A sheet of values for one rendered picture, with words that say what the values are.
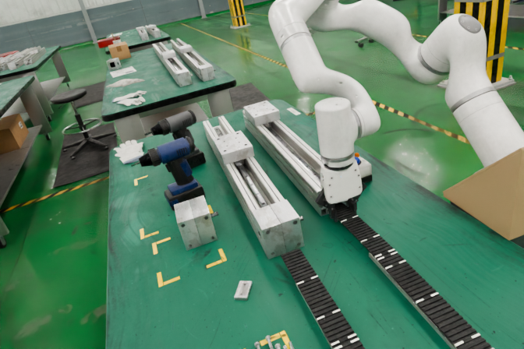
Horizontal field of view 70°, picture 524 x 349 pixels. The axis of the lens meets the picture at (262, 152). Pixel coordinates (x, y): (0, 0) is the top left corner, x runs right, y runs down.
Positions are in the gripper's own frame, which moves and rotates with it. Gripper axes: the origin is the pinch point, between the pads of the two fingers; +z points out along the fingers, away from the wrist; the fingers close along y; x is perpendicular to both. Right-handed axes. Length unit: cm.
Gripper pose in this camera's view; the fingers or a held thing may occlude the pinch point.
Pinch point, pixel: (342, 210)
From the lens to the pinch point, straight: 105.7
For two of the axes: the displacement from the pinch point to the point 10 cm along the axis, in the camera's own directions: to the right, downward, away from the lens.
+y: 9.4, -2.9, 2.0
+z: 1.8, 8.8, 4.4
